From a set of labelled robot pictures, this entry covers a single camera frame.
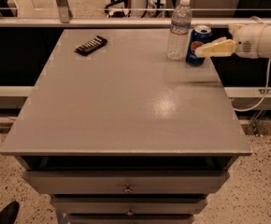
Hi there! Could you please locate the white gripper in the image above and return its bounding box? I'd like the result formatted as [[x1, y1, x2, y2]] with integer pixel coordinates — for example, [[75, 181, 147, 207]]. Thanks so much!
[[194, 23, 261, 59]]

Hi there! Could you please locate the blue pepsi can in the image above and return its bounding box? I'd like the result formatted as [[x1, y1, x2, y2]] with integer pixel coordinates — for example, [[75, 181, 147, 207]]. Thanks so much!
[[185, 25, 212, 66]]

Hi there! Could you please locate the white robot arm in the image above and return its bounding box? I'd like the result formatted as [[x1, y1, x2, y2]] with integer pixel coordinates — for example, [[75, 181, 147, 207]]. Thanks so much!
[[194, 23, 271, 59]]

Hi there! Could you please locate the clear plastic water bottle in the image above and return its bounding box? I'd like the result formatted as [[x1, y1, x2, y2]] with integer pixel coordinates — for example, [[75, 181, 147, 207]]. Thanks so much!
[[166, 0, 193, 61]]

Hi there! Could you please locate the black office chair base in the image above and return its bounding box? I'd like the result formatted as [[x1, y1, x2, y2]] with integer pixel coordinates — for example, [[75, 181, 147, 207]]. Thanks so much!
[[105, 0, 131, 18]]

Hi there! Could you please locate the black snack bar wrapper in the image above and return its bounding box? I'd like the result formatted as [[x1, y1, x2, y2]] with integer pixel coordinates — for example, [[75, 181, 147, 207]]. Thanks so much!
[[76, 35, 107, 56]]

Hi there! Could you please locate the grey top drawer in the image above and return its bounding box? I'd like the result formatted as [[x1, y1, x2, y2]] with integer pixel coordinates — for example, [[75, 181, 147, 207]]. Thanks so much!
[[23, 171, 229, 195]]

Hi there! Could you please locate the grey drawer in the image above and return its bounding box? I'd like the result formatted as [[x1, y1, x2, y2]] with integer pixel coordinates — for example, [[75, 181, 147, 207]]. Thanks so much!
[[51, 196, 207, 215], [23, 171, 229, 195], [69, 215, 193, 224]]

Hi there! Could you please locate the grey middle drawer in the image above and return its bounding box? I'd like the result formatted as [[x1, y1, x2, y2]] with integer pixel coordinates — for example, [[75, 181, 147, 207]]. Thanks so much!
[[51, 196, 207, 215]]

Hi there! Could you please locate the grey bottom drawer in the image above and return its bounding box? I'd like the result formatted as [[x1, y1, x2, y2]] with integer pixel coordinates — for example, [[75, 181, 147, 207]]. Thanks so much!
[[69, 215, 193, 224]]

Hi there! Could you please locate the black shoe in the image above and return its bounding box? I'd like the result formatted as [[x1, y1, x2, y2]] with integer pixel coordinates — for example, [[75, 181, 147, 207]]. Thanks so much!
[[0, 201, 20, 224]]

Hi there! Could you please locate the white cable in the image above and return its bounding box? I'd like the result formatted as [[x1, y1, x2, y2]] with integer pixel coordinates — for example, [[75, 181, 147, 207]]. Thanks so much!
[[233, 58, 271, 113]]

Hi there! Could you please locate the metal railing post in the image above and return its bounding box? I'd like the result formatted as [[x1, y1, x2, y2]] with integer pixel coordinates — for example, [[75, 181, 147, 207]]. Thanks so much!
[[55, 0, 72, 23]]

